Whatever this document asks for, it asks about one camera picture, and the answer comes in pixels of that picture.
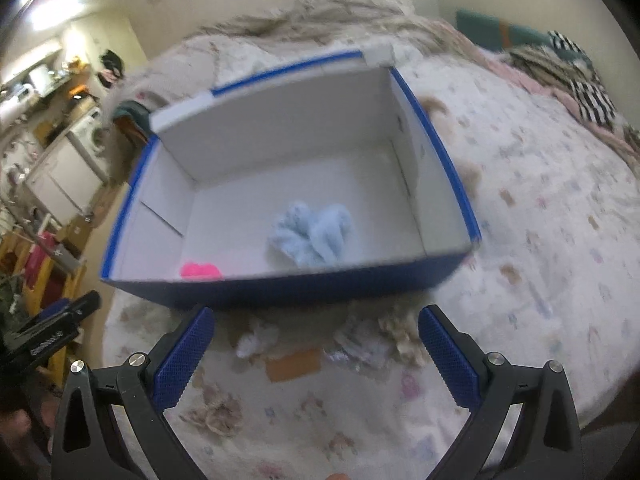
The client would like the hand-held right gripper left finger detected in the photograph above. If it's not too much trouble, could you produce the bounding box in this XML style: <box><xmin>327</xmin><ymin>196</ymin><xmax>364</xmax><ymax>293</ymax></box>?
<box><xmin>51</xmin><ymin>306</ymin><xmax>217</xmax><ymax>480</ymax></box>

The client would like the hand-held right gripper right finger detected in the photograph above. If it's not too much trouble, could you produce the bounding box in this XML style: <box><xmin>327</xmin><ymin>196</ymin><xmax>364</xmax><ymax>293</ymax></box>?
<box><xmin>418</xmin><ymin>305</ymin><xmax>585</xmax><ymax>480</ymax></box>

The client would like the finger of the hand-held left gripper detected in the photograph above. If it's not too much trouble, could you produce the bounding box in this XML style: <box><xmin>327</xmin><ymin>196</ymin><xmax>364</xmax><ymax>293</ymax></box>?
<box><xmin>0</xmin><ymin>290</ymin><xmax>102</xmax><ymax>376</ymax></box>

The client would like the pink soft item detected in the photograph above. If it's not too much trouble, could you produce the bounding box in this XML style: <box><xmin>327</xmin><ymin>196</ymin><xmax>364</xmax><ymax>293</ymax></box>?
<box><xmin>180</xmin><ymin>261</ymin><xmax>222</xmax><ymax>281</ymax></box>

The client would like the light blue fluffy cloth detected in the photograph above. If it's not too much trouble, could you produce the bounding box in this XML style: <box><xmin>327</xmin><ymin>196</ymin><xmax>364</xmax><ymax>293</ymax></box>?
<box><xmin>269</xmin><ymin>201</ymin><xmax>355</xmax><ymax>268</ymax></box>

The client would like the blue cardboard box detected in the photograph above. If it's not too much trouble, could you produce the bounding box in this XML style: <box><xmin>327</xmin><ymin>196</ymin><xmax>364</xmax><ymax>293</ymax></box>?
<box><xmin>100</xmin><ymin>46</ymin><xmax>483</xmax><ymax>311</ymax></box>

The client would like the beige fluffy cloth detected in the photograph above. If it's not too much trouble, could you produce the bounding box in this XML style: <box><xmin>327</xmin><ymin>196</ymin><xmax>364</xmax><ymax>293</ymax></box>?
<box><xmin>377</xmin><ymin>310</ymin><xmax>426</xmax><ymax>366</ymax></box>

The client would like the yellow wooden rack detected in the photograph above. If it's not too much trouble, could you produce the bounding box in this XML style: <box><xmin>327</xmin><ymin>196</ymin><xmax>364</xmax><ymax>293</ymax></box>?
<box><xmin>0</xmin><ymin>230</ymin><xmax>86</xmax><ymax>376</ymax></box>

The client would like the white fluffy cloth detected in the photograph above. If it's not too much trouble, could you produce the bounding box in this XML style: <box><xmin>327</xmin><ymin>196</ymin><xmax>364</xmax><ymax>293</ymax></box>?
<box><xmin>236</xmin><ymin>321</ymin><xmax>281</xmax><ymax>359</ymax></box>

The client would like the patterned light cloth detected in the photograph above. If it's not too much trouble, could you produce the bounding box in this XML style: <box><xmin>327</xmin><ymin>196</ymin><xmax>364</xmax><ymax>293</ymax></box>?
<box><xmin>325</xmin><ymin>312</ymin><xmax>396</xmax><ymax>373</ymax></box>

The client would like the orange flat card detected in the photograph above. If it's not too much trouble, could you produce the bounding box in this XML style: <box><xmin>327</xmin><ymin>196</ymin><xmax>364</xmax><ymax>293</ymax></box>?
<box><xmin>265</xmin><ymin>347</ymin><xmax>323</xmax><ymax>382</ymax></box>

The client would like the white washing machine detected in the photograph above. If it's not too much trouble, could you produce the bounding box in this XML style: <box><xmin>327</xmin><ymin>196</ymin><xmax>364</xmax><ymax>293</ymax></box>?
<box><xmin>67</xmin><ymin>107</ymin><xmax>111</xmax><ymax>183</ymax></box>

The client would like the black white striped cloth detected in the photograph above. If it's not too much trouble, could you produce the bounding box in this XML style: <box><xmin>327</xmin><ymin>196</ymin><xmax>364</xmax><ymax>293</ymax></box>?
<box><xmin>510</xmin><ymin>31</ymin><xmax>621</xmax><ymax>126</ymax></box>

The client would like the teal headboard cushion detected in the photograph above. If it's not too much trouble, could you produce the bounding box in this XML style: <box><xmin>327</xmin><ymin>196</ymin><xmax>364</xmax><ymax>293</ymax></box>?
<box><xmin>455</xmin><ymin>8</ymin><xmax>553</xmax><ymax>53</ymax></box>

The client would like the beige fringed blanket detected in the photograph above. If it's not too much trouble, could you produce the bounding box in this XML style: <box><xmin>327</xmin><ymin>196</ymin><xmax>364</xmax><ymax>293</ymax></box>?
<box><xmin>197</xmin><ymin>0</ymin><xmax>441</xmax><ymax>48</ymax></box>

